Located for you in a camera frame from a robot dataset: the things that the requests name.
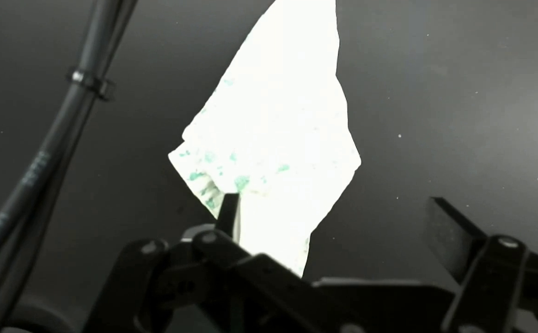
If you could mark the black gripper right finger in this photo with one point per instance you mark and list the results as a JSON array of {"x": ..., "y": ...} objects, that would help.
[{"x": 496, "y": 278}]

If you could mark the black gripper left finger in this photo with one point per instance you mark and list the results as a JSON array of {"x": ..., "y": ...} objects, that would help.
[{"x": 219, "y": 278}]

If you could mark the white cloth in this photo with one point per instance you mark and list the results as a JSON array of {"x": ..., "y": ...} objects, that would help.
[{"x": 280, "y": 123}]

